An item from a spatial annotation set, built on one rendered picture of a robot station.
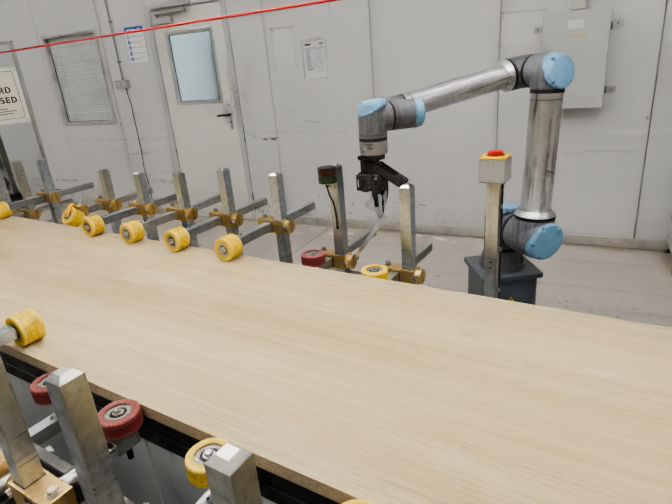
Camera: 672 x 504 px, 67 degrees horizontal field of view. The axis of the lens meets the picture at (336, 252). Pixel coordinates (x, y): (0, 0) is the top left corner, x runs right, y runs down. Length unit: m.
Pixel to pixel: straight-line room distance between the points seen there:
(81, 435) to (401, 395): 0.53
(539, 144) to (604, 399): 1.15
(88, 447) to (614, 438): 0.78
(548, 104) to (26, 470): 1.78
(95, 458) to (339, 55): 4.01
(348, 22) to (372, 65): 0.39
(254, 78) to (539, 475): 4.45
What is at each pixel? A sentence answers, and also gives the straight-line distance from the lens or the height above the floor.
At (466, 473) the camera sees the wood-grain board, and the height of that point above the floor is 0.90.
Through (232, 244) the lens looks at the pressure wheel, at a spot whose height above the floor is 0.96.
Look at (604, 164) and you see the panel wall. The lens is 4.15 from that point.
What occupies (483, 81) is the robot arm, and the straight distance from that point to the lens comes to 1.96.
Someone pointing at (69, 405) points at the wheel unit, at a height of 1.12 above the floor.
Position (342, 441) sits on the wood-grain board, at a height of 0.90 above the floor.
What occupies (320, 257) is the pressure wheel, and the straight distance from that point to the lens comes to 1.62.
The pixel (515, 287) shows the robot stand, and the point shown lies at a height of 0.54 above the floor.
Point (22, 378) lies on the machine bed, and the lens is 1.53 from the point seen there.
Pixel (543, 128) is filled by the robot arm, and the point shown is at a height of 1.20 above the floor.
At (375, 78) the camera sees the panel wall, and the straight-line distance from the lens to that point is 4.37.
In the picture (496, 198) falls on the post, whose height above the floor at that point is 1.11.
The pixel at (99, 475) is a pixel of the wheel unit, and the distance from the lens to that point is 0.81.
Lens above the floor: 1.49
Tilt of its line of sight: 21 degrees down
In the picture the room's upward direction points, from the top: 5 degrees counter-clockwise
